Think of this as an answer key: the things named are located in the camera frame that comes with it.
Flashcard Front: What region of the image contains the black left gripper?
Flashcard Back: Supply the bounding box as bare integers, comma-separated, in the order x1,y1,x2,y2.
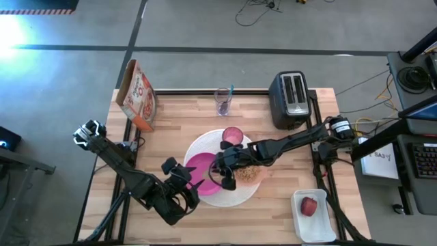
162,156,206,192

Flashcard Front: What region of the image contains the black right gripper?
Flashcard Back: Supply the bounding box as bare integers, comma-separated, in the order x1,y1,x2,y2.
214,139,253,191

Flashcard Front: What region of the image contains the pink plastic plate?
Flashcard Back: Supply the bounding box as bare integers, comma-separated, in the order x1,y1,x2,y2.
185,152,223,197

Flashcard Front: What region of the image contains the red plastic tumbler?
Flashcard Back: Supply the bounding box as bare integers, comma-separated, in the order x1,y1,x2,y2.
221,126,244,147

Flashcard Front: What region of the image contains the pale peach bowl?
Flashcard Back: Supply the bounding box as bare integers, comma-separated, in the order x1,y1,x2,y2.
235,163,269,187

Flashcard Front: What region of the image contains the clear plastic tumbler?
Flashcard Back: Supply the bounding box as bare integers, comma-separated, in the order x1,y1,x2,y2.
214,87,233,117

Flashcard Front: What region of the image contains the blue-handled spoon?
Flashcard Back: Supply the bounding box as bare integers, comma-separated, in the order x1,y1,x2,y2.
221,84,236,115

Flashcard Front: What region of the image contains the red apple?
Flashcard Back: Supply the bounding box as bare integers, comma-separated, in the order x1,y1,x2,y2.
300,196,318,217

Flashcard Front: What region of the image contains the pumpkin cereal box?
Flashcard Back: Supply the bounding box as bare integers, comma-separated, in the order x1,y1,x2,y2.
115,59,158,133

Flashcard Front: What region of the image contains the white round woven placemat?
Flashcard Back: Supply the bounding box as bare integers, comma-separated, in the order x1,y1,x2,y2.
183,128,264,208

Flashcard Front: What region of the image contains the black toaster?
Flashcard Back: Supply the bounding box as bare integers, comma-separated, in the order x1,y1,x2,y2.
268,70,313,131

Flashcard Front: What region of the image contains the white rectangular tray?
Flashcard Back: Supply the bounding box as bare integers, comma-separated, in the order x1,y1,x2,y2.
290,189,337,243

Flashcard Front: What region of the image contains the white paper sheet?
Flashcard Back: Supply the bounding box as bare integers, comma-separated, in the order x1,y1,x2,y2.
358,136,399,180

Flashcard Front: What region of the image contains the grey metal stand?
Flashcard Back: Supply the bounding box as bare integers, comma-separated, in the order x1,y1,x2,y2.
0,146,56,240

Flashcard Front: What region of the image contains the grey desk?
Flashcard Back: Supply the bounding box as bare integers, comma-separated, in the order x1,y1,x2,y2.
387,51,437,216

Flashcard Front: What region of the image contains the black device with blue light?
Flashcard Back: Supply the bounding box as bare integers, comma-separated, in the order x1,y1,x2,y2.
0,126,22,153

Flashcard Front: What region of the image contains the black keyboard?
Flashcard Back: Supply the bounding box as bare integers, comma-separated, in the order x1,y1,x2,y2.
412,143,437,179

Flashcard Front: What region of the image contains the laptop computer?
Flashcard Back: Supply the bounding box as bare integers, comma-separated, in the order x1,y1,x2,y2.
397,94,437,136

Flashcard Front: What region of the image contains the black pole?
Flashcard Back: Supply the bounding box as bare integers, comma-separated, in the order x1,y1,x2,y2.
401,27,437,63

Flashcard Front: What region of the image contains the black frame crossbar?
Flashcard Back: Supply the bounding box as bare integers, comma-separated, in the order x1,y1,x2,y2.
155,89,270,96

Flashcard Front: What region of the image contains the yellow cable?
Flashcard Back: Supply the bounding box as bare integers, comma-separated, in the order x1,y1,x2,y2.
341,71,400,135

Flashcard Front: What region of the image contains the black floor cable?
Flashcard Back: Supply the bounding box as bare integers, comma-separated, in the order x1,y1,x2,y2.
234,0,284,27

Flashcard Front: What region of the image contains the coiled black cable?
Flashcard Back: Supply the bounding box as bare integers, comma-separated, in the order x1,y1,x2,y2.
397,66,430,90

